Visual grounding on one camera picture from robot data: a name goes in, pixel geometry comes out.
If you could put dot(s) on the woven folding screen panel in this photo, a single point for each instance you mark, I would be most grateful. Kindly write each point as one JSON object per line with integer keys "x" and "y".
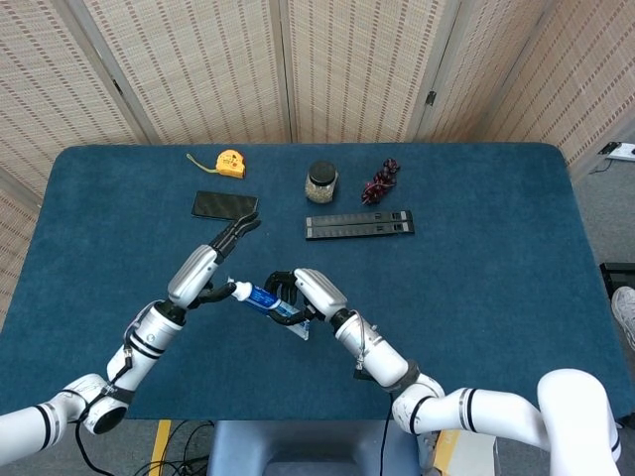
{"x": 476, "y": 89}
{"x": 49, "y": 74}
{"x": 12, "y": 238}
{"x": 198, "y": 64}
{"x": 357, "y": 64}
{"x": 585, "y": 74}

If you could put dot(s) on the blue table cloth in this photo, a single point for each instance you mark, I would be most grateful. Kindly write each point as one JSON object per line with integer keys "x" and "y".
{"x": 471, "y": 297}

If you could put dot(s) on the yellow floor tape strip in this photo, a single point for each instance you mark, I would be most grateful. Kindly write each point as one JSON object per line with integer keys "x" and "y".
{"x": 160, "y": 448}

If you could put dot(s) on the white power strip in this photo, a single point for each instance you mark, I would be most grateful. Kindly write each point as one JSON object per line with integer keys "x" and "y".
{"x": 624, "y": 151}

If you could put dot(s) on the blue white tube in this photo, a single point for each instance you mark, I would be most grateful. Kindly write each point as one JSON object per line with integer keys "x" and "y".
{"x": 258, "y": 296}

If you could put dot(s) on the glass jar black lid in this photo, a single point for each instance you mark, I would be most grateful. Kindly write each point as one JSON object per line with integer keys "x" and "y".
{"x": 321, "y": 188}

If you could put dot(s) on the white sneaker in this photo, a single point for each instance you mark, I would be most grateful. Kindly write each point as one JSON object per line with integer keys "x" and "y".
{"x": 626, "y": 312}

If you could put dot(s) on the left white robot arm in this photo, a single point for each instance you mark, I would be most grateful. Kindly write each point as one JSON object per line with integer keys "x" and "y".
{"x": 144, "y": 337}

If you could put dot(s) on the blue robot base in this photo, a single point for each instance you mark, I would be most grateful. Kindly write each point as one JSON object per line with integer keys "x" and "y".
{"x": 297, "y": 441}

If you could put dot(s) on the metal screen hinge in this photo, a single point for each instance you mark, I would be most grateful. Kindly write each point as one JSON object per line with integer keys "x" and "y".
{"x": 430, "y": 98}
{"x": 117, "y": 85}

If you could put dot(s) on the cardboard box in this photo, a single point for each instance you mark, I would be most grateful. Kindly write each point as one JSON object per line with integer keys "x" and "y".
{"x": 466, "y": 453}

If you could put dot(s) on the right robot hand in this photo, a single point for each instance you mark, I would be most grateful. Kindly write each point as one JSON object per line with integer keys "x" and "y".
{"x": 320, "y": 292}

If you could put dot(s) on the black smartphone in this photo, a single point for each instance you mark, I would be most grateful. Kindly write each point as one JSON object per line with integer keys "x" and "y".
{"x": 218, "y": 204}

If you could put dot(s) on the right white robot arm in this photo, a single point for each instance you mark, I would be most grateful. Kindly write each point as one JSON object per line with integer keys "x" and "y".
{"x": 377, "y": 347}

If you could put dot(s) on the yellow tape measure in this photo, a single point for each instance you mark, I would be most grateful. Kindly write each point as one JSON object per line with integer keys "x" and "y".
{"x": 230, "y": 164}

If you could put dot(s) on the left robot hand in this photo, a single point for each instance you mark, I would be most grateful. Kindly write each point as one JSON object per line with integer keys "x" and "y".
{"x": 193, "y": 273}

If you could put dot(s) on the black box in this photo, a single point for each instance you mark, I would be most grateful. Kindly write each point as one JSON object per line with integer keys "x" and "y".
{"x": 617, "y": 275}

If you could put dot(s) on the dark red grape bunch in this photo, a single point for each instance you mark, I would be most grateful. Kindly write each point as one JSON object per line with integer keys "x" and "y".
{"x": 377, "y": 188}

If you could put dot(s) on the black folded laptop stand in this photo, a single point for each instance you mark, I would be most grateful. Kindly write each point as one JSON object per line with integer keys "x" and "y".
{"x": 357, "y": 225}

